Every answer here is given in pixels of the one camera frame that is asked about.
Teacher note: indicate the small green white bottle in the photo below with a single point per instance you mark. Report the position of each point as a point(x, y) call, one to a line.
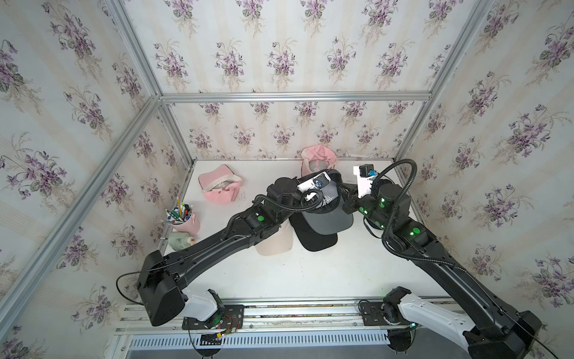
point(179, 241)

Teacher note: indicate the black cap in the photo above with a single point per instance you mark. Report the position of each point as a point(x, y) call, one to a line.
point(311, 240)

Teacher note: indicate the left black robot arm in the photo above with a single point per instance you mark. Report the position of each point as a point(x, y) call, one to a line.
point(162, 279)

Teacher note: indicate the pink cap left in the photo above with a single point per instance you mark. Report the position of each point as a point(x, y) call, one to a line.
point(220, 186)

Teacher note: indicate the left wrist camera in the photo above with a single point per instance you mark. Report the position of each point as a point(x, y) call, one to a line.
point(321, 182)

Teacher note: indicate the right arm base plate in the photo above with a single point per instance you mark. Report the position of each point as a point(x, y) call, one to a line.
point(382, 313)

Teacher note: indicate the beige baseball cap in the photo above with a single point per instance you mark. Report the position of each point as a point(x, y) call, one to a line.
point(278, 243)

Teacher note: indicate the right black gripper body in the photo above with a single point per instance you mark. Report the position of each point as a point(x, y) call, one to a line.
point(356, 204)

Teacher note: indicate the dark grey baseball cap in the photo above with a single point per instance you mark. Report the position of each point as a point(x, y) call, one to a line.
point(329, 218)

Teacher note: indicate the pink cap back wall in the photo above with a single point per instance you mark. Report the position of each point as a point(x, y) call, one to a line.
point(317, 158)

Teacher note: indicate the aluminium mounting rail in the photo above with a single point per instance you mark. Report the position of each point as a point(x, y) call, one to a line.
point(259, 315)

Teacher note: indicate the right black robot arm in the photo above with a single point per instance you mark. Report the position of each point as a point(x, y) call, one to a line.
point(488, 327)

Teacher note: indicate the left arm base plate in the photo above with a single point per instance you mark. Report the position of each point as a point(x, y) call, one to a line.
point(228, 319)

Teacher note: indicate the pink pen holder cup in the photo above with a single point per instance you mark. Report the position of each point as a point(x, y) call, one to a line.
point(183, 219)

